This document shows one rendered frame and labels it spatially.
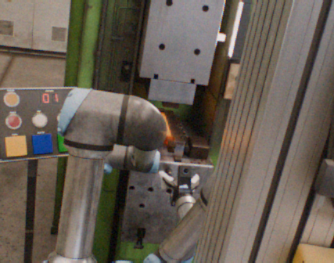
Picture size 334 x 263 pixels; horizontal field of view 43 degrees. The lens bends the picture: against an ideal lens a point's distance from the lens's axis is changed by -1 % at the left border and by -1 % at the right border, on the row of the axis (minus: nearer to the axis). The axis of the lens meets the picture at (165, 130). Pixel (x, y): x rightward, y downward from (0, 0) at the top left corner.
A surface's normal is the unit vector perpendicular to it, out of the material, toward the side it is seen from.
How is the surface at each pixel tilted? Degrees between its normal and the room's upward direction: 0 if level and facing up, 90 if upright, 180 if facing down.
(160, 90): 90
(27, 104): 60
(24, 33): 90
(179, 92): 90
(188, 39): 90
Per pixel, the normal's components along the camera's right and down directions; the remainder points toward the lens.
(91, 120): 0.05, 0.11
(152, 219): 0.11, 0.39
